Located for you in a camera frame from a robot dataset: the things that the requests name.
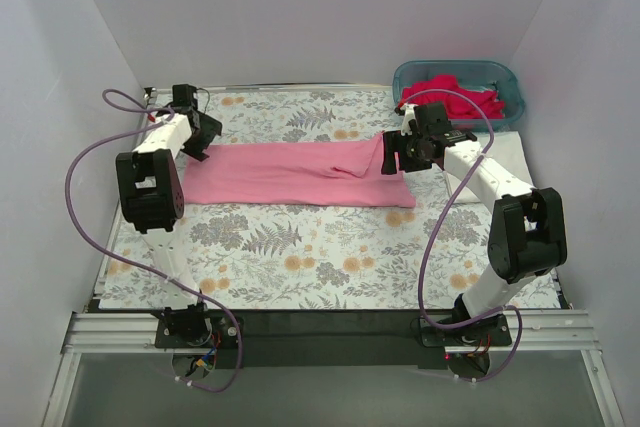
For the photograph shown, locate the pink t shirt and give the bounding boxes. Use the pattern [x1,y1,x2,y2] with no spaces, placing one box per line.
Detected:
[182,133,416,209]

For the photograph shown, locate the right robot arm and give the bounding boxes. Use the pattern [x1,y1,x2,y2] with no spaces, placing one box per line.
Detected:
[381,102,567,331]

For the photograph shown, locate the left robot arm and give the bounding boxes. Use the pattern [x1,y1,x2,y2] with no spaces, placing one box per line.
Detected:
[115,84,222,347]

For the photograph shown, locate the red t shirt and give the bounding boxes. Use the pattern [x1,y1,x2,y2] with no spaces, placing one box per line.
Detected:
[399,75,505,120]

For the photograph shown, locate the folded white t shirt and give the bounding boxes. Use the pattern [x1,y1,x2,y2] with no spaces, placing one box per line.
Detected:
[444,131,533,204]

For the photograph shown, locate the teal plastic basket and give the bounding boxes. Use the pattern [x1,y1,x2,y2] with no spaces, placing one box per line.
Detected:
[392,59,525,132]

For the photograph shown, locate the floral table cloth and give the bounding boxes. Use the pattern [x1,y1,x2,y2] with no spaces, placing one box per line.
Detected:
[97,87,569,311]

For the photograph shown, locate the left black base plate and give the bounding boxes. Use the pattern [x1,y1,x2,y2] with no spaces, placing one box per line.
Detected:
[154,315,243,349]

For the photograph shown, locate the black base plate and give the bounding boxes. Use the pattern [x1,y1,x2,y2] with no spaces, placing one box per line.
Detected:
[154,315,243,349]
[409,314,512,348]

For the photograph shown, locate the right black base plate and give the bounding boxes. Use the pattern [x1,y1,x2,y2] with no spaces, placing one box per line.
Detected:
[409,314,512,348]

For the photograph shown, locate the aluminium frame rail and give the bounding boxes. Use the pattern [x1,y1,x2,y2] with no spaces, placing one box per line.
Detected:
[44,309,624,426]

